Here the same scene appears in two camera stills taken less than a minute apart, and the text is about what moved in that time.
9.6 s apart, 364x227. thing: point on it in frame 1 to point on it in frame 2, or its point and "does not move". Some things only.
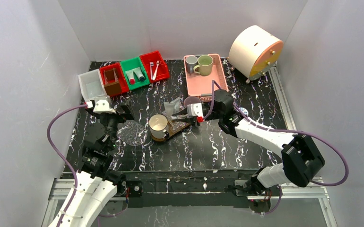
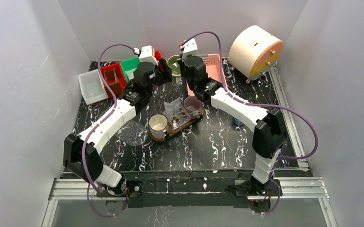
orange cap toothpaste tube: (169, 109) does not move
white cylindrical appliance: (255, 52) does not move
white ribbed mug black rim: (158, 123) does not move
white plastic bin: (92, 84) does not move
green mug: (205, 65) to (174, 65)
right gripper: (186, 116) to (181, 67)
